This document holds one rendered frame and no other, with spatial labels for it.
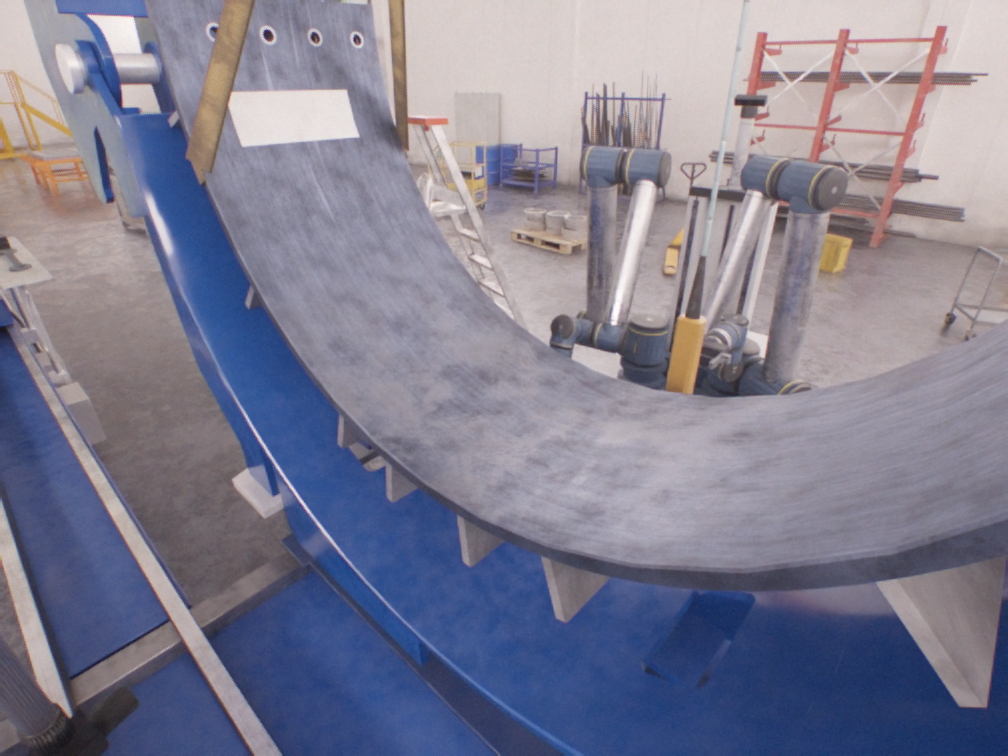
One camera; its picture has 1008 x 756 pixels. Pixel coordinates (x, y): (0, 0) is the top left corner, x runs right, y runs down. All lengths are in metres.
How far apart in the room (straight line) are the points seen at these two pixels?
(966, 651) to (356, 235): 1.65
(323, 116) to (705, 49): 10.87
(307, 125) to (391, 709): 1.78
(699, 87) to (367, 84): 10.66
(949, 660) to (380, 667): 1.53
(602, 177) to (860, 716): 2.04
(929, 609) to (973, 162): 10.72
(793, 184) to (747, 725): 1.68
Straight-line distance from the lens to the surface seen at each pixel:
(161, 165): 1.98
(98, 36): 2.14
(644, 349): 2.72
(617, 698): 1.25
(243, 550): 3.23
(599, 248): 2.58
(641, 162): 2.39
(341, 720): 1.85
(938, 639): 0.74
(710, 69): 12.30
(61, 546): 2.72
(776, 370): 2.41
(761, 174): 2.28
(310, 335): 1.52
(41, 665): 2.15
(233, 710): 1.78
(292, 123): 1.87
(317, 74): 1.96
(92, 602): 2.41
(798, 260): 2.22
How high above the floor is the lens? 2.14
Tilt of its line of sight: 29 degrees down
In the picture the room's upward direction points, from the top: straight up
